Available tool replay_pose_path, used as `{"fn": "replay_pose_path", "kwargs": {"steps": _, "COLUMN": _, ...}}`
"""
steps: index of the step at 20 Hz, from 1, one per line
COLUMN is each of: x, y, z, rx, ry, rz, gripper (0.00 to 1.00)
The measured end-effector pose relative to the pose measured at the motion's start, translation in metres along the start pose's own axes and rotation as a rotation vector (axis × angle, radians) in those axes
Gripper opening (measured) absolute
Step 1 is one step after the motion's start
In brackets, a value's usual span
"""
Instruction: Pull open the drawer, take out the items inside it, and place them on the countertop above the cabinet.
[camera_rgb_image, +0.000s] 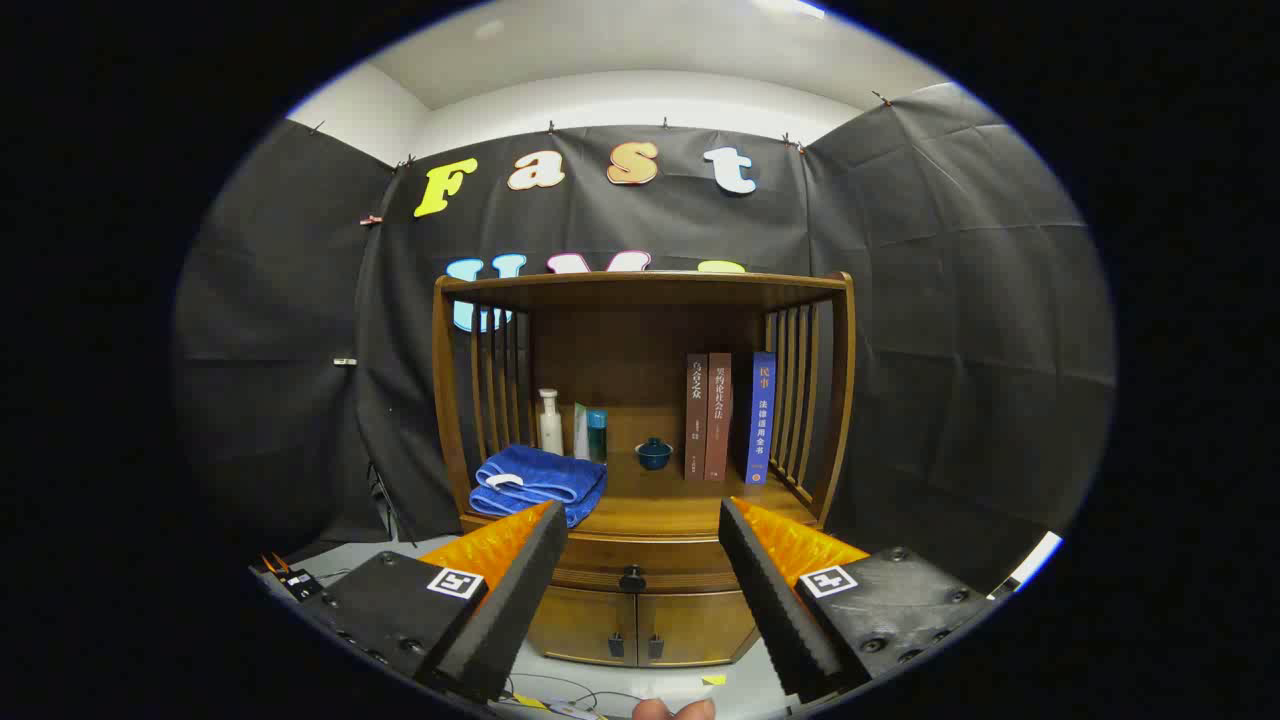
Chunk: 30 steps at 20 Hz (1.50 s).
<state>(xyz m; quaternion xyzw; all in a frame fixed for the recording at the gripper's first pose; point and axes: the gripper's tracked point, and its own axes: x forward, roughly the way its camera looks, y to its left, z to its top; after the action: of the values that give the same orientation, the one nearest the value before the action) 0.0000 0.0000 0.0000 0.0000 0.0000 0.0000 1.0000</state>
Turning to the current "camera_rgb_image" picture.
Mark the wooden cabinet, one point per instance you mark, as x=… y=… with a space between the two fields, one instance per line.
x=640 y=340

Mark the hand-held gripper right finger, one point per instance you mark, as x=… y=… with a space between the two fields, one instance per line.
x=775 y=610

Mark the wooden cabinet door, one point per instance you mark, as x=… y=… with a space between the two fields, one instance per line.
x=690 y=625
x=580 y=625

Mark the teal bottle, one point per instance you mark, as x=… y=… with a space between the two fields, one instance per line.
x=598 y=440

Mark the wooden drawer with black knob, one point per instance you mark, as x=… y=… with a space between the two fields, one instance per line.
x=650 y=555

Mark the dark brown book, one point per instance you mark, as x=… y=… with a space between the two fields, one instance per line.
x=696 y=420

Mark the black backdrop cloth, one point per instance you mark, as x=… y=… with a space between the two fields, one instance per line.
x=950 y=300

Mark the dark blue lidded teacup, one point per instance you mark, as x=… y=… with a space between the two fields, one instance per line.
x=654 y=457

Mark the blue book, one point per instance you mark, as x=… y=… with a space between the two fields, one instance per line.
x=761 y=420

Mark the folded blue towel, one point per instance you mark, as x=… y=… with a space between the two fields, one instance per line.
x=540 y=480

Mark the white pump bottle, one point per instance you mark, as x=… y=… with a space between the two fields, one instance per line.
x=551 y=430

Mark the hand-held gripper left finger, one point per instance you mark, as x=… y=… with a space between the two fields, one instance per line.
x=520 y=600

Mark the white and green tube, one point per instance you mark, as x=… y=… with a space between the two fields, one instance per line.
x=580 y=435

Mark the wooden countertop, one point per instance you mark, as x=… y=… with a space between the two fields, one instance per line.
x=670 y=500

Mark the reddish brown book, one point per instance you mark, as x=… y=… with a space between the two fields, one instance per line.
x=718 y=420

